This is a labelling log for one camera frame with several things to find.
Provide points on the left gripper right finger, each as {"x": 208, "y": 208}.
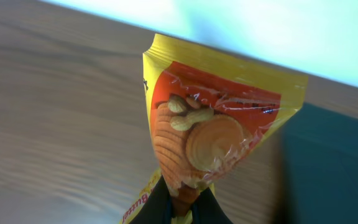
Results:
{"x": 206, "y": 210}

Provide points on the black gift box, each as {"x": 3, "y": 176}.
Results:
{"x": 319, "y": 168}

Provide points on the yellow orange snack packet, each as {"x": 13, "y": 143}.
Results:
{"x": 207, "y": 111}

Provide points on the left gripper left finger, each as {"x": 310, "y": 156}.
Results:
{"x": 158, "y": 207}

